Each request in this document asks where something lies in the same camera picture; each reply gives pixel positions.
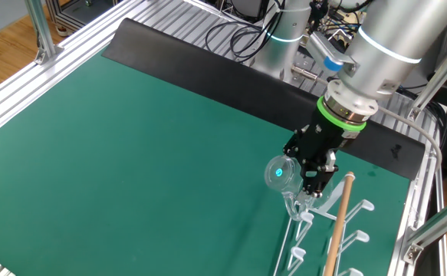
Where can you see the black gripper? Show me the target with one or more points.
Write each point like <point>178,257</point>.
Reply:
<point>323,142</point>

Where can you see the green table mat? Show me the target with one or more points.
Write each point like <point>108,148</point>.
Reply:
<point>73,153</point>

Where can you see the black rubber mat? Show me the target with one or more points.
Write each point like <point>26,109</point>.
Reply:
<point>169,57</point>

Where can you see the silver wrist camera blue cap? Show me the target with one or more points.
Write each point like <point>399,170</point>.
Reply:
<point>323,48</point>

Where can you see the green ringed wrist flange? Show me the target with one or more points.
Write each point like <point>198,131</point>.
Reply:
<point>338,122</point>

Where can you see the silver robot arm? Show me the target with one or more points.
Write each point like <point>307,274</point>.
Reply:
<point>384,50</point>

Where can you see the black white striped cabinet frame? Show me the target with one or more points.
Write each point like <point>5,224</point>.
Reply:
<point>60,15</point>

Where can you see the aluminium frame post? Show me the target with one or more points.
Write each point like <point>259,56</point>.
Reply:
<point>438,76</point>
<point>39,23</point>
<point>438,226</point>

